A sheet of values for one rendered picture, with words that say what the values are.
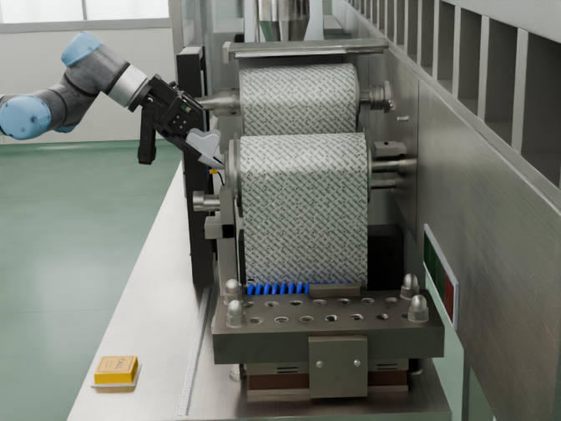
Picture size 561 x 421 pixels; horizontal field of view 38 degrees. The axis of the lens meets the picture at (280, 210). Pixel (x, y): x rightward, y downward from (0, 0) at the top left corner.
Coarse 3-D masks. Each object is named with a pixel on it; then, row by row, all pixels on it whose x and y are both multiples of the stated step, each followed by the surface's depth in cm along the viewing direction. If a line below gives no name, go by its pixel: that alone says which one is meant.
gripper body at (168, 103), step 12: (156, 84) 154; (168, 84) 155; (144, 96) 154; (156, 96) 155; (168, 96) 154; (180, 96) 154; (132, 108) 154; (144, 108) 155; (156, 108) 156; (168, 108) 156; (180, 108) 155; (192, 108) 153; (156, 120) 156; (168, 120) 154; (180, 120) 155; (192, 120) 154; (180, 132) 156
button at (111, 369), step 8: (104, 360) 155; (112, 360) 155; (120, 360) 155; (128, 360) 155; (136, 360) 156; (96, 368) 152; (104, 368) 152; (112, 368) 152; (120, 368) 152; (128, 368) 152; (136, 368) 156; (96, 376) 151; (104, 376) 151; (112, 376) 151; (120, 376) 151; (128, 376) 151
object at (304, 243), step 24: (264, 216) 155; (288, 216) 155; (312, 216) 155; (336, 216) 155; (360, 216) 155; (264, 240) 156; (288, 240) 156; (312, 240) 156; (336, 240) 157; (360, 240) 157; (264, 264) 158; (288, 264) 158; (312, 264) 158; (336, 264) 158; (360, 264) 158
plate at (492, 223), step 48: (384, 48) 183; (432, 96) 126; (432, 144) 127; (480, 144) 96; (432, 192) 128; (480, 192) 97; (528, 192) 78; (480, 240) 98; (528, 240) 78; (480, 288) 99; (528, 288) 79; (480, 336) 99; (528, 336) 79; (480, 384) 100; (528, 384) 80
